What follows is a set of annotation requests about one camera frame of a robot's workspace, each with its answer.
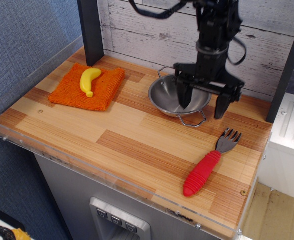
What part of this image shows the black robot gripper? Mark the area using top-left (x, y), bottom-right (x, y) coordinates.
top-left (173, 48), bottom-right (244, 120)

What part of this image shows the silver metal bowl with handles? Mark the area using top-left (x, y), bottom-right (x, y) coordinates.
top-left (148, 66), bottom-right (211, 128)

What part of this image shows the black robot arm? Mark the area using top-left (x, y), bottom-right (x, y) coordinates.
top-left (173, 0), bottom-right (244, 120)

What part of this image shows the white ridged side unit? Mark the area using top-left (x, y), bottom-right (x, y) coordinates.
top-left (257, 93), bottom-right (294, 198)

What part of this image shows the yellow toy banana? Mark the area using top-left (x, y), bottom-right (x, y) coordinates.
top-left (79, 68), bottom-right (102, 98)

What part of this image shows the clear acrylic table guard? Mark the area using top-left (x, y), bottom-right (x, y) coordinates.
top-left (0, 29), bottom-right (275, 237)

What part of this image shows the orange knitted cloth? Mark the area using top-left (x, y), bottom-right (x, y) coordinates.
top-left (48, 63), bottom-right (125, 112)

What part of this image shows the silver dispenser button panel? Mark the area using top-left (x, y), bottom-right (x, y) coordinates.
top-left (89, 197), bottom-right (151, 240)

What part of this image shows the silver toy fridge cabinet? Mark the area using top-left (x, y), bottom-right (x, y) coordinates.
top-left (36, 155), bottom-right (215, 240)

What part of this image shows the red handled metal spatula fork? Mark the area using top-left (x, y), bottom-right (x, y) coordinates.
top-left (183, 128), bottom-right (242, 197)

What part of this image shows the dark right vertical post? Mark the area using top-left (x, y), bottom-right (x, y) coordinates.
top-left (265, 41), bottom-right (294, 124)

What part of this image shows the dark vertical post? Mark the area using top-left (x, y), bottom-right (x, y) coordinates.
top-left (265, 41), bottom-right (294, 124)
top-left (77, 0), bottom-right (104, 67)

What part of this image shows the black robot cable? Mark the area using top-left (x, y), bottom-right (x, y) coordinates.
top-left (128, 0), bottom-right (247, 66)

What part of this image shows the dark left vertical post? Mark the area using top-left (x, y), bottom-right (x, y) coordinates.
top-left (77, 0), bottom-right (104, 67)

